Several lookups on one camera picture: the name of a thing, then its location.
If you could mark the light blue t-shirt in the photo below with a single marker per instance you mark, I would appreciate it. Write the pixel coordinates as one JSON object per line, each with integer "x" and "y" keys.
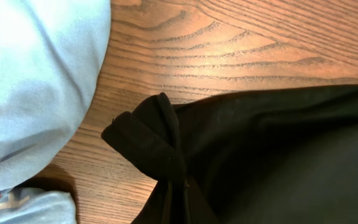
{"x": 51, "y": 53}

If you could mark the black polo shirt with logo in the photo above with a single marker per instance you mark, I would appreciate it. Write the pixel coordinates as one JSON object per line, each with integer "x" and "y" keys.
{"x": 274, "y": 156}

